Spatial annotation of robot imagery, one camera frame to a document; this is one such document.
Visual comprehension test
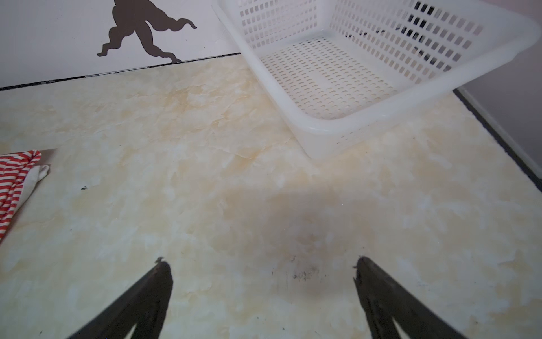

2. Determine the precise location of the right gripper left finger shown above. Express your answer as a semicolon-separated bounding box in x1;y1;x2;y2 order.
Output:
70;261;173;338

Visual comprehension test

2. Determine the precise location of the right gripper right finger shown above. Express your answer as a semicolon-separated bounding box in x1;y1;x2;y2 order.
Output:
354;257;464;338

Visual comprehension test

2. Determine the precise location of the red white striped tank top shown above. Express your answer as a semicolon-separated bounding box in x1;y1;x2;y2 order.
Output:
1;150;50;241

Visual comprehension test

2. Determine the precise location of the white plastic laundry basket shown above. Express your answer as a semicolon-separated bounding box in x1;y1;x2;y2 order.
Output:
212;0;541;159

